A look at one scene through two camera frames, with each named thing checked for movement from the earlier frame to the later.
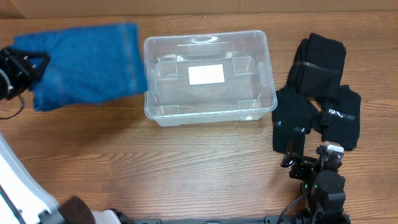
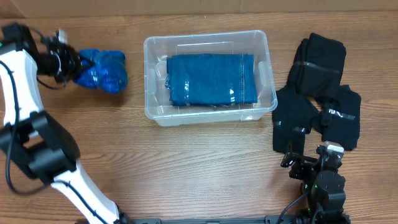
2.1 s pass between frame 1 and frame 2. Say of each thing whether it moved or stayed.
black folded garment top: stayed
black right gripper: stayed
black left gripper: moved
